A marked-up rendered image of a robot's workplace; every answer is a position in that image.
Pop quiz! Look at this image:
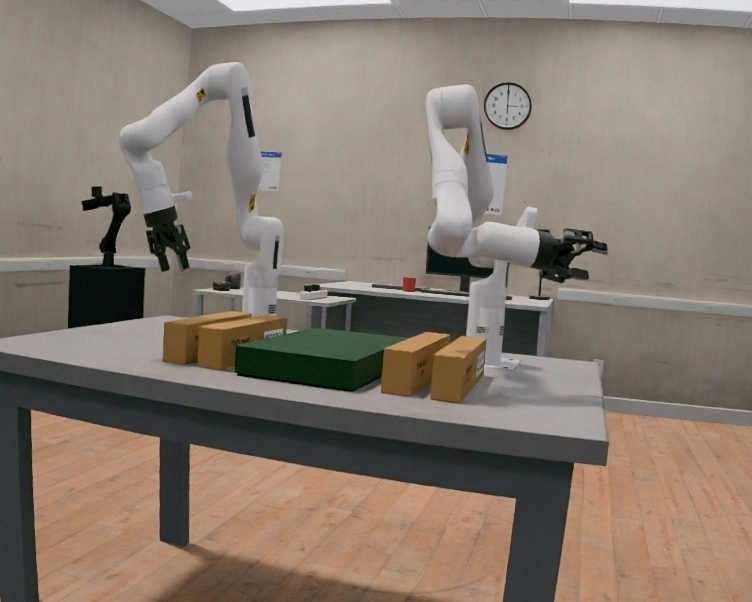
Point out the tan cardboard carton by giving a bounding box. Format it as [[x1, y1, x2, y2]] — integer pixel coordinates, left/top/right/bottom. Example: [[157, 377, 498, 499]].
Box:
[[430, 336, 487, 403], [381, 332, 450, 396], [163, 311, 252, 365], [198, 315, 288, 370]]

